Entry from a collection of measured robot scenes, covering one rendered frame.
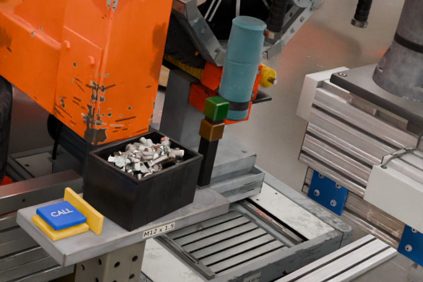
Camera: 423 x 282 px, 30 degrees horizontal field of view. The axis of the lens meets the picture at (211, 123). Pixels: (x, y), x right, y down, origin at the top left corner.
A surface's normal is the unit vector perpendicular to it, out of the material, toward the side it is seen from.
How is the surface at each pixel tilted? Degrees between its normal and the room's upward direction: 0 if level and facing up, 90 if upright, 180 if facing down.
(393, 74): 72
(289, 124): 0
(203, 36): 90
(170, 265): 0
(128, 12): 90
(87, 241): 0
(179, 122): 90
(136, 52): 90
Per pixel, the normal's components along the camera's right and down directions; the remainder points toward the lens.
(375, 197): -0.70, 0.18
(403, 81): -0.41, 0.00
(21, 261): 0.66, 0.42
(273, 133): 0.18, -0.89
